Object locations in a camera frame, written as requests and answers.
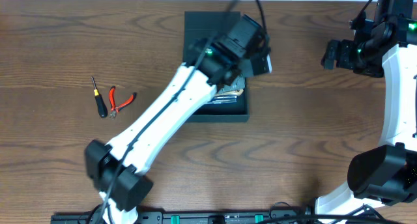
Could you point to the orange scraper wooden handle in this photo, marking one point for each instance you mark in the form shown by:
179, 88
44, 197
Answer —
233, 93

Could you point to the precision screwdriver set case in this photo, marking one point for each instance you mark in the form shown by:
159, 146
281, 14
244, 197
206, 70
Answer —
223, 99

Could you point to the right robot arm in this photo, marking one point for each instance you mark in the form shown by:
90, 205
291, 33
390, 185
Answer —
386, 175

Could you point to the black yellow screwdriver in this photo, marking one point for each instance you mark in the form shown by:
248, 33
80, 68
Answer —
101, 107

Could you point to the dark green hinged box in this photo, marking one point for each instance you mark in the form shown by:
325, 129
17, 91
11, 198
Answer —
198, 25

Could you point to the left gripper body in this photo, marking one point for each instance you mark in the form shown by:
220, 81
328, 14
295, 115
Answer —
230, 77

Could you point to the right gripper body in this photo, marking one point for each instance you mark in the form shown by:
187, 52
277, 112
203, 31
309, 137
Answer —
352, 55

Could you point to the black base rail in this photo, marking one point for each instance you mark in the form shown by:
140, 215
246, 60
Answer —
180, 218

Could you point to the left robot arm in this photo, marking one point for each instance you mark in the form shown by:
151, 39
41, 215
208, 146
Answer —
118, 167

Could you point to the small black handled hammer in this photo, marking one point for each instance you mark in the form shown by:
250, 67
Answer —
237, 84

